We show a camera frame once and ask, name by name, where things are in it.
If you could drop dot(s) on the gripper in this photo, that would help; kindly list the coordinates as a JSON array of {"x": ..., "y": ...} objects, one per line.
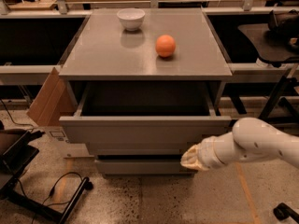
[{"x": 206, "y": 154}]

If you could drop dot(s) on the grey top drawer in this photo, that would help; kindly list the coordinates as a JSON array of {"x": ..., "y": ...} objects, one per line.
[{"x": 143, "y": 117}]

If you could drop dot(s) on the grey drawer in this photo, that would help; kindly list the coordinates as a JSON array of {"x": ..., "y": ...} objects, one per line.
[
  {"x": 143, "y": 117},
  {"x": 142, "y": 167}
]

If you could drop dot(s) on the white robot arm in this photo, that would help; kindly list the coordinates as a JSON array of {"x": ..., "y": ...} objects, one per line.
[{"x": 249, "y": 140}]

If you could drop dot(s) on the grey lower drawer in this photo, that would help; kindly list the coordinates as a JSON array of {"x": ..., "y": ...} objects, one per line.
[{"x": 142, "y": 167}]

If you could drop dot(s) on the grey drawer cabinet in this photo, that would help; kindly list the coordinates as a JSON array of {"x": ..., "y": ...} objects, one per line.
[{"x": 105, "y": 51}]

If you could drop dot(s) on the black caster wheel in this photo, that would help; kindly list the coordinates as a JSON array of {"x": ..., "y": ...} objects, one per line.
[{"x": 283, "y": 211}]

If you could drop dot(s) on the orange ball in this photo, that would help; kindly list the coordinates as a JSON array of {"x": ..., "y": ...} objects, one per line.
[{"x": 165, "y": 46}]

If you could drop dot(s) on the black chair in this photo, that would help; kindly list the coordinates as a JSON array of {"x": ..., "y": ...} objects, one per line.
[{"x": 276, "y": 43}]

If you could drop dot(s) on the brown cardboard box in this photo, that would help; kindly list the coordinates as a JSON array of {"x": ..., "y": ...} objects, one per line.
[{"x": 52, "y": 102}]

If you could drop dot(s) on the white ceramic bowl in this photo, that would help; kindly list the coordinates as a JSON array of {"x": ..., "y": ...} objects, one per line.
[{"x": 131, "y": 19}]

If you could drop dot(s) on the black stand with base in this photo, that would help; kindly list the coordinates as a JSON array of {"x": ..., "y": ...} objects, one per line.
[{"x": 15, "y": 156}]

